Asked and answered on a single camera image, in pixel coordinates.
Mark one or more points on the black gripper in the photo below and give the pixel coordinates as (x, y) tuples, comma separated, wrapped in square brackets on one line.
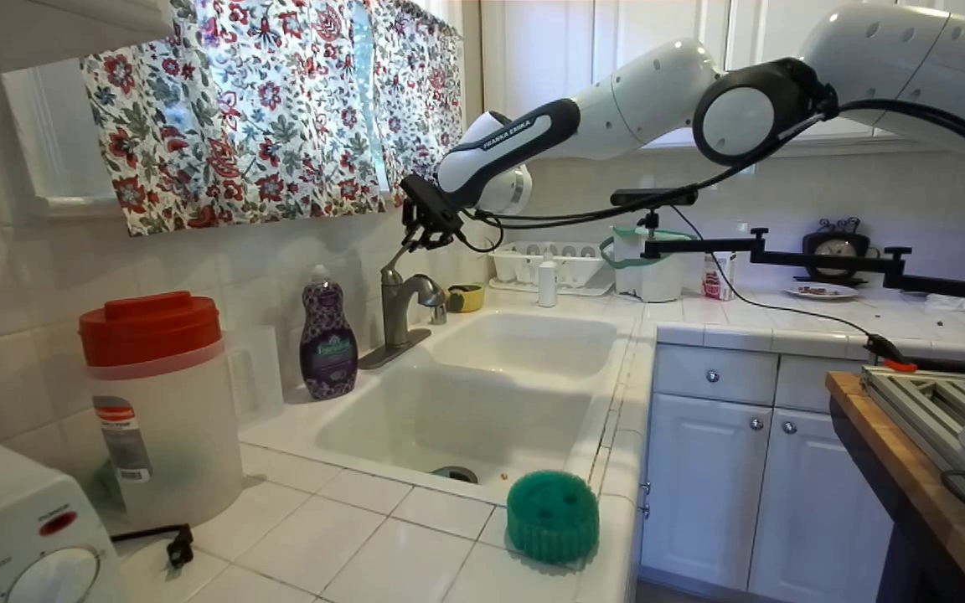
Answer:
[(435, 203)]

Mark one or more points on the metal kitchen tap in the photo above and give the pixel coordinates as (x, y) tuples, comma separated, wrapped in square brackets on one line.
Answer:
[(398, 305)]

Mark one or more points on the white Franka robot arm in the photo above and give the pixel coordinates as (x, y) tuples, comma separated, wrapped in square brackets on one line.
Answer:
[(897, 54)]

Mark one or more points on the yellow sponge holder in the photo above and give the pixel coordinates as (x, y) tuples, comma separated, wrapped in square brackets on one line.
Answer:
[(464, 297)]

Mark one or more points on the small white bottle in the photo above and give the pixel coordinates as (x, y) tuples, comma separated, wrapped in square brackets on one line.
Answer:
[(547, 281)]

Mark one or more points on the purple dish soap bottle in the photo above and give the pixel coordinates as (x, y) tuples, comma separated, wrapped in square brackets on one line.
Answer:
[(331, 338)]

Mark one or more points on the white double sink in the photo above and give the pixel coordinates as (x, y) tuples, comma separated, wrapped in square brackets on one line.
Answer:
[(484, 396)]

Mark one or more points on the floral window curtain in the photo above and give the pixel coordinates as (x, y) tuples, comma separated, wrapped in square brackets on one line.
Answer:
[(282, 104)]

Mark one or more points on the white container with green lid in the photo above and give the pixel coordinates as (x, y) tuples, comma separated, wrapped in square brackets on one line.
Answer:
[(646, 268)]

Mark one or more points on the small red bottle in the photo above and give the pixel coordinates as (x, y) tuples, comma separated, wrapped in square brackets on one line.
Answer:
[(711, 281)]

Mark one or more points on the round green scrubber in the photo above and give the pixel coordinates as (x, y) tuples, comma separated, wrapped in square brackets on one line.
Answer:
[(550, 516)]

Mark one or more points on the clear pitcher with red lid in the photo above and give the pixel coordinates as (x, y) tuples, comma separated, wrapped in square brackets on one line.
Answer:
[(167, 424)]

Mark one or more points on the black toaster power plug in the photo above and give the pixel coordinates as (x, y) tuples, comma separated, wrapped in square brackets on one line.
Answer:
[(178, 546)]

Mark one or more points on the white plate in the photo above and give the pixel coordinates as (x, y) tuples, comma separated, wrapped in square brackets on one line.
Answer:
[(824, 293)]

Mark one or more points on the dark round basket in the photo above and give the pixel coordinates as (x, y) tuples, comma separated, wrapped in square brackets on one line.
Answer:
[(836, 249)]

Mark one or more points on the white base cabinets with drawers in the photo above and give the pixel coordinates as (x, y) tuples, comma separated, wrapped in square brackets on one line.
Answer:
[(761, 479)]

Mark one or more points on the black orange clamp tool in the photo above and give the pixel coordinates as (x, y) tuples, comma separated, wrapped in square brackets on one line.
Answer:
[(892, 359)]

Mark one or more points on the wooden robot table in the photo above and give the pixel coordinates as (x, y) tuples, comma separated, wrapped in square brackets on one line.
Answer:
[(929, 502)]

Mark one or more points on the black stereo camera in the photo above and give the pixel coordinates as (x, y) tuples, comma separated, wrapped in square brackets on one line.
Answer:
[(661, 195)]

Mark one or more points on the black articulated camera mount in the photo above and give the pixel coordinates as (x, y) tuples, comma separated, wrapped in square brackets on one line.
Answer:
[(839, 263)]

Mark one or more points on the green metal base plate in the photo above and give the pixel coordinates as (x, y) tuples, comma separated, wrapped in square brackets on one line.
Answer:
[(929, 404)]

